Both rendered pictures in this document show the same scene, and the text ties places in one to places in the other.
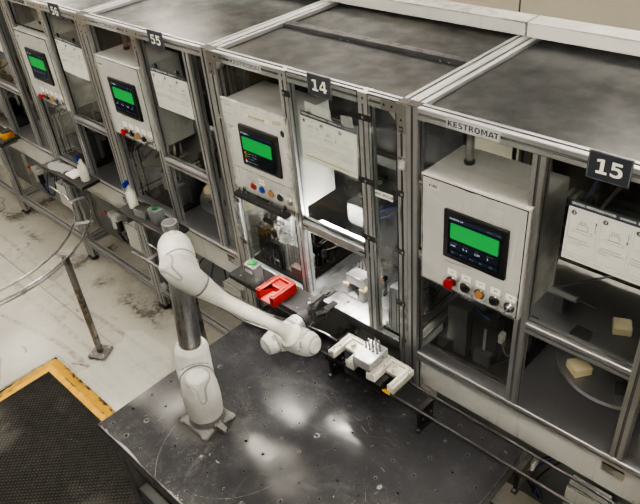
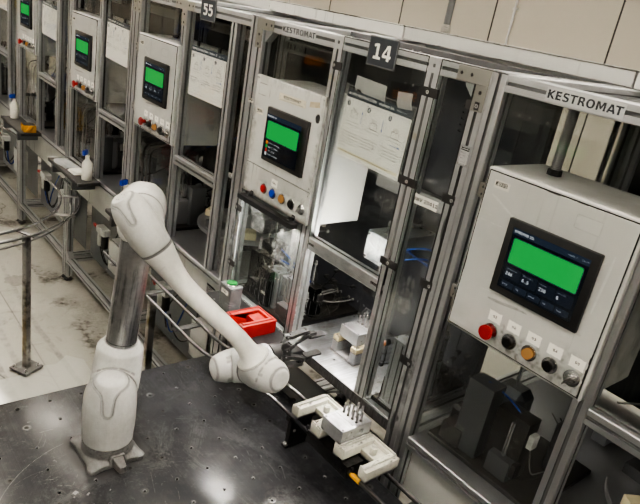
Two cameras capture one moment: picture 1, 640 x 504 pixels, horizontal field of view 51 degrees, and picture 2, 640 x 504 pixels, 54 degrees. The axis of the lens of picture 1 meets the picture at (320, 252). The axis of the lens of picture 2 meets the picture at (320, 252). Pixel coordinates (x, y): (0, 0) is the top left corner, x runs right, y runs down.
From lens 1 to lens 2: 95 cm
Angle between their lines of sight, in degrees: 14
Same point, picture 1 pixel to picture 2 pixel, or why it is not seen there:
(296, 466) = not seen: outside the picture
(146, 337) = (84, 368)
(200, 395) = (106, 405)
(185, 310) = (128, 288)
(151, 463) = (4, 481)
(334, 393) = (283, 467)
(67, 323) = (5, 329)
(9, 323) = not seen: outside the picture
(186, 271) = (144, 217)
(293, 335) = (255, 356)
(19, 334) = not seen: outside the picture
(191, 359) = (114, 360)
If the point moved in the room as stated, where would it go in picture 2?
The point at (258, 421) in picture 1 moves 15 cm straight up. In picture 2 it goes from (171, 471) to (175, 433)
